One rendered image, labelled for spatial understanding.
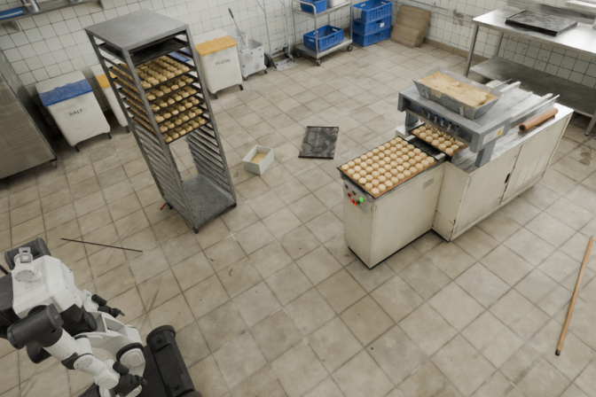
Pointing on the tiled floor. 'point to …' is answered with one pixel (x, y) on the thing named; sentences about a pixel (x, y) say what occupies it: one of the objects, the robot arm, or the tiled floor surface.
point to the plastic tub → (258, 159)
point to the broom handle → (574, 298)
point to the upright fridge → (21, 127)
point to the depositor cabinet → (494, 168)
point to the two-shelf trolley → (316, 27)
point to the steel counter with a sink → (580, 39)
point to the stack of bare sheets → (319, 143)
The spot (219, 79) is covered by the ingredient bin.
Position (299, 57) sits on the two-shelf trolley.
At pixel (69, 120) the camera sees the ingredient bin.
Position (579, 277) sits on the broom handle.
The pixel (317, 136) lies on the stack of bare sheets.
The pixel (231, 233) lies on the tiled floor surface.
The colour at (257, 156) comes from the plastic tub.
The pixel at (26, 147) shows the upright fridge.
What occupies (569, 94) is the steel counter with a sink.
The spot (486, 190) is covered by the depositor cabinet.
